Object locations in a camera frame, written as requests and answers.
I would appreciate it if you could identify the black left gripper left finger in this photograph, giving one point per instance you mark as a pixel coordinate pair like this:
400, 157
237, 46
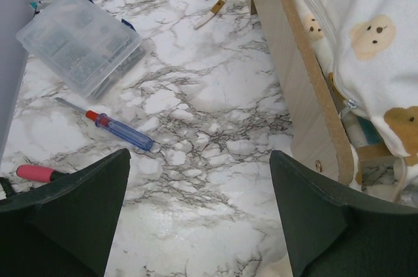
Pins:
65, 227

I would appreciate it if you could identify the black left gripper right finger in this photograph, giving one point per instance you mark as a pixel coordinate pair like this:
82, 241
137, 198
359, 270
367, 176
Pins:
333, 230

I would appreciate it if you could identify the wooden pet bed frame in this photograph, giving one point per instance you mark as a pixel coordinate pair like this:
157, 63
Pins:
320, 141

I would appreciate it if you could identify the large bear print cushion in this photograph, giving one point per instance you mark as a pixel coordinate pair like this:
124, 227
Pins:
367, 52

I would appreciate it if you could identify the clear plastic screw box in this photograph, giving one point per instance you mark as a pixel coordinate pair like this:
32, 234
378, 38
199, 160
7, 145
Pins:
86, 47

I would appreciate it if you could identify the red handled screwdriver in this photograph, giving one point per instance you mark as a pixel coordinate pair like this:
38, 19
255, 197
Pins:
39, 174

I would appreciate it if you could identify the blue handled screwdriver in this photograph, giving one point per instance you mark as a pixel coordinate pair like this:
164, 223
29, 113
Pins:
118, 129

